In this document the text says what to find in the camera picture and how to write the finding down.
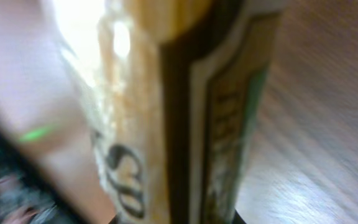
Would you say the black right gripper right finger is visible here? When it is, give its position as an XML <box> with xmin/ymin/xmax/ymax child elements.
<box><xmin>231</xmin><ymin>210</ymin><xmax>247</xmax><ymax>224</ymax></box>

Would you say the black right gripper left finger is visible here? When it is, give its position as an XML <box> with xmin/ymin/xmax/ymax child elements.
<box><xmin>108</xmin><ymin>215</ymin><xmax>119</xmax><ymax>224</ymax></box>

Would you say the orange spaghetti packet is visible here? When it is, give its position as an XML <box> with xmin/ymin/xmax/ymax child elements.
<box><xmin>52</xmin><ymin>0</ymin><xmax>286</xmax><ymax>223</ymax></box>

